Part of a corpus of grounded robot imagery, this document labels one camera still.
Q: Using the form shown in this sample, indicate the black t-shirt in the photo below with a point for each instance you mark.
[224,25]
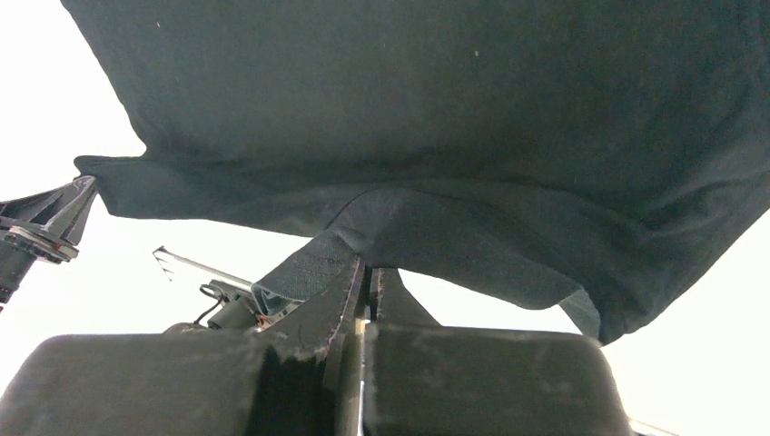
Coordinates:
[602,155]

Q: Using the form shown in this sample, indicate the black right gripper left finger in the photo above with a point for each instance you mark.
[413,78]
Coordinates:
[299,377]

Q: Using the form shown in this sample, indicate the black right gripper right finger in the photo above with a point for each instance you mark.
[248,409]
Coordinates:
[422,378]

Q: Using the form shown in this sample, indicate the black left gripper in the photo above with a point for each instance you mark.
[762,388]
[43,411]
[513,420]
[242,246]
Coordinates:
[47,231]

